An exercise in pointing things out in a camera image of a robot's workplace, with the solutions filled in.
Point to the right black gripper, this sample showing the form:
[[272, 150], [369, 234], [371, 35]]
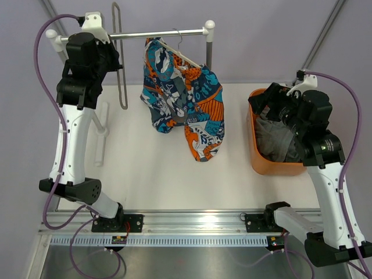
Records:
[[275, 97]]

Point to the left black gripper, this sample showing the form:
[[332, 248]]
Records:
[[114, 64]]

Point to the grey shorts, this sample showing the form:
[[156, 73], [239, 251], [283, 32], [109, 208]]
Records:
[[274, 141]]

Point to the grey clothes hanger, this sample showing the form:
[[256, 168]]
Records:
[[121, 73]]

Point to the cream clothes hanger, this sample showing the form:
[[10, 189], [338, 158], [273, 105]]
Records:
[[177, 51]]

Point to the colourful patterned shorts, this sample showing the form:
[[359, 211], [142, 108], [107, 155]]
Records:
[[180, 94]]

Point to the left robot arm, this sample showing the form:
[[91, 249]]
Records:
[[90, 59]]

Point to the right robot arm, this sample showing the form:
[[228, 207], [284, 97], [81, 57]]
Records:
[[306, 113]]

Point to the orange plastic basket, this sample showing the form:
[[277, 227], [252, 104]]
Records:
[[261, 165]]

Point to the silver clothes rack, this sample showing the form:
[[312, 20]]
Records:
[[58, 42]]

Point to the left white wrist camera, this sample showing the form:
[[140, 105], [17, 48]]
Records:
[[93, 24]]

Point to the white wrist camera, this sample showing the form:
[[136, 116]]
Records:
[[304, 83], [93, 24]]

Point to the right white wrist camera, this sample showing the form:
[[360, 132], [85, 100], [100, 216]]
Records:
[[304, 83]]

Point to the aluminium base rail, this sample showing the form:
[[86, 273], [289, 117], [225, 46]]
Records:
[[177, 222]]

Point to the white slotted cable duct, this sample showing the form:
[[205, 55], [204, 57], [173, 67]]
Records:
[[172, 241]]

